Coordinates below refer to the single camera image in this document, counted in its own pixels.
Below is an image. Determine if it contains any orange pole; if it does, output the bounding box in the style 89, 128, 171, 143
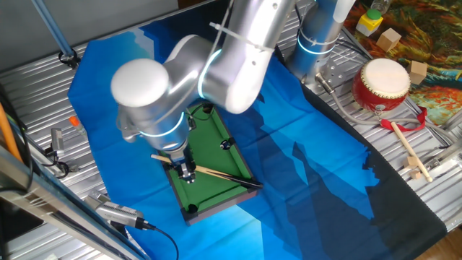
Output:
0, 103, 23, 164

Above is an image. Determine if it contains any mini green pool table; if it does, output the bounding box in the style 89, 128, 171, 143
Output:
158, 103, 263, 227

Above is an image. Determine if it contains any yellow box green button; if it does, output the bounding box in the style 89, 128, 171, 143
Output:
356, 9, 384, 38

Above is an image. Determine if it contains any grey hose with connector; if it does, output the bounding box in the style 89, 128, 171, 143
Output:
315, 71, 460, 145

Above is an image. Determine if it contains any blue grey pole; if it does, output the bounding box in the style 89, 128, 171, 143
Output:
30, 0, 82, 70

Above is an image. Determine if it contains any wooden pool cue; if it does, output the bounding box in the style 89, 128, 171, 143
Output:
150, 154, 263, 189

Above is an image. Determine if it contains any clear plastic bottle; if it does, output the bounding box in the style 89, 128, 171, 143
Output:
370, 0, 393, 14

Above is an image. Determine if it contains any colourful painted cloth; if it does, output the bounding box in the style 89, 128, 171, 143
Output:
342, 0, 462, 126

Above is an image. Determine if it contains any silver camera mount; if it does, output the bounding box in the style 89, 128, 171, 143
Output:
42, 144, 79, 175

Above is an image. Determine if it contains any large wooden cube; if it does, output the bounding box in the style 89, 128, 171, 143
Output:
376, 27, 402, 53
407, 60, 429, 86

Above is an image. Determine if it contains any silver camera with cable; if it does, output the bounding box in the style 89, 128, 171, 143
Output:
94, 199, 180, 260

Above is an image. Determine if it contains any wooden drumstick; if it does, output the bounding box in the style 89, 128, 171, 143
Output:
390, 121, 433, 183

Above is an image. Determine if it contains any aluminium frame bar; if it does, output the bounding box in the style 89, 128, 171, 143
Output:
0, 144, 149, 260

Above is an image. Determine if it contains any silver ribbed camera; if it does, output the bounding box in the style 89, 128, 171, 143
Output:
50, 127, 66, 158

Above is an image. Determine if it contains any blue mountain print cloth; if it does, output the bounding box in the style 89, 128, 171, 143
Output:
67, 0, 448, 260

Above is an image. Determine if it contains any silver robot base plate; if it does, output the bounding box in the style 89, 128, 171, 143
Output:
302, 53, 348, 88

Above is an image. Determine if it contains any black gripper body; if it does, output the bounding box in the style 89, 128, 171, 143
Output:
168, 149, 196, 171

